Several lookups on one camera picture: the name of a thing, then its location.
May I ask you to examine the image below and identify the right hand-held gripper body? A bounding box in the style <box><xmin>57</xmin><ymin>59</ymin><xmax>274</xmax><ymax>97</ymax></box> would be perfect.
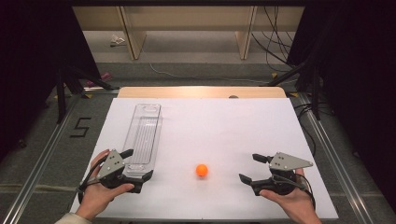
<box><xmin>249</xmin><ymin>151</ymin><xmax>314</xmax><ymax>197</ymax></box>

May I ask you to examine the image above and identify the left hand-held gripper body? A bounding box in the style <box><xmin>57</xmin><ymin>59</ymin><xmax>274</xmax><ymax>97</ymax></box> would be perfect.
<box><xmin>96</xmin><ymin>148</ymin><xmax>144</xmax><ymax>194</ymax></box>

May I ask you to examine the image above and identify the clear plastic container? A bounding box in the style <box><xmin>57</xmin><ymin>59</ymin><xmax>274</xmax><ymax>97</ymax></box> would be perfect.
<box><xmin>121</xmin><ymin>103</ymin><xmax>163</xmax><ymax>179</ymax></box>

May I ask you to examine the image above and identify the orange ball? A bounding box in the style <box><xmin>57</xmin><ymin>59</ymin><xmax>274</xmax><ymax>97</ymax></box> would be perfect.
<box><xmin>195</xmin><ymin>163</ymin><xmax>209</xmax><ymax>178</ymax></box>

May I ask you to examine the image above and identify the person's left hand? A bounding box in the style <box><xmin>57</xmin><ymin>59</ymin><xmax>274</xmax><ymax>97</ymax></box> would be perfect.
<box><xmin>75</xmin><ymin>148</ymin><xmax>135</xmax><ymax>222</ymax></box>

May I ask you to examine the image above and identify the person's right hand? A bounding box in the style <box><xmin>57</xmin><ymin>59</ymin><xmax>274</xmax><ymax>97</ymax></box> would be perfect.
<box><xmin>259</xmin><ymin>167</ymin><xmax>322</xmax><ymax>224</ymax></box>

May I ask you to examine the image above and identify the white board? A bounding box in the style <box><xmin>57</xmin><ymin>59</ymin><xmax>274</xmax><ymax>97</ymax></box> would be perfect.
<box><xmin>68</xmin><ymin>97</ymin><xmax>340</xmax><ymax>221</ymax></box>

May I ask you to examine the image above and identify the black metal stand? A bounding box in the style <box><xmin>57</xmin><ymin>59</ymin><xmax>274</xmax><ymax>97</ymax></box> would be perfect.
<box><xmin>266</xmin><ymin>61</ymin><xmax>322</xmax><ymax>121</ymax></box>
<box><xmin>55</xmin><ymin>66</ymin><xmax>120</xmax><ymax>124</ymax></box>

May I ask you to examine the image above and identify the pink object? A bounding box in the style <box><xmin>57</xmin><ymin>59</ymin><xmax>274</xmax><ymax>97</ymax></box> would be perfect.
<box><xmin>86</xmin><ymin>72</ymin><xmax>113</xmax><ymax>89</ymax></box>

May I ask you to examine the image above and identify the wooden table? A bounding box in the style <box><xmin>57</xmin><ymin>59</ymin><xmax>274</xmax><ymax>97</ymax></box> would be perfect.
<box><xmin>117</xmin><ymin>86</ymin><xmax>288</xmax><ymax>100</ymax></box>

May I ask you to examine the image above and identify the black curtain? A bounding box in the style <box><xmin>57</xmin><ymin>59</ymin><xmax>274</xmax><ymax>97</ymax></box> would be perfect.
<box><xmin>286</xmin><ymin>0</ymin><xmax>396</xmax><ymax>214</ymax></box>
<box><xmin>0</xmin><ymin>0</ymin><xmax>101</xmax><ymax>160</ymax></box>

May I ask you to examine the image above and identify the crumpled white paper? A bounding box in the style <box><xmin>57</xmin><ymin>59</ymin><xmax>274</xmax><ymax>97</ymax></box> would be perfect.
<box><xmin>109</xmin><ymin>34</ymin><xmax>126</xmax><ymax>48</ymax></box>

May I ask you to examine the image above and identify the light wooden shelf unit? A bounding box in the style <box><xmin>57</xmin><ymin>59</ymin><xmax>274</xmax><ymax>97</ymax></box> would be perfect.
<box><xmin>72</xmin><ymin>6</ymin><xmax>305</xmax><ymax>61</ymax></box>

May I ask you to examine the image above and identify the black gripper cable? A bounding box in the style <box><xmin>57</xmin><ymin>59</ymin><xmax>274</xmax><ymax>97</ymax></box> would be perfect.
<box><xmin>274</xmin><ymin>173</ymin><xmax>318</xmax><ymax>210</ymax></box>
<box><xmin>77</xmin><ymin>161</ymin><xmax>108</xmax><ymax>204</ymax></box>

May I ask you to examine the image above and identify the aluminium rail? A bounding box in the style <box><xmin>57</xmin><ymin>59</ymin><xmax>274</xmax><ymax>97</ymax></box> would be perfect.
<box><xmin>296</xmin><ymin>92</ymin><xmax>376</xmax><ymax>224</ymax></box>
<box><xmin>2</xmin><ymin>87</ymin><xmax>120</xmax><ymax>224</ymax></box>

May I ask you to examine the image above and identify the black floor cable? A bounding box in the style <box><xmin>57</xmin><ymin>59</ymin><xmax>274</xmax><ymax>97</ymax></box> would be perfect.
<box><xmin>293</xmin><ymin>102</ymin><xmax>318</xmax><ymax>157</ymax></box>

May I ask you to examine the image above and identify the bundle of black cables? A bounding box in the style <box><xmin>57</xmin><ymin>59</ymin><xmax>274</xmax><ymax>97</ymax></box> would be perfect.
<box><xmin>250</xmin><ymin>6</ymin><xmax>297</xmax><ymax>73</ymax></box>

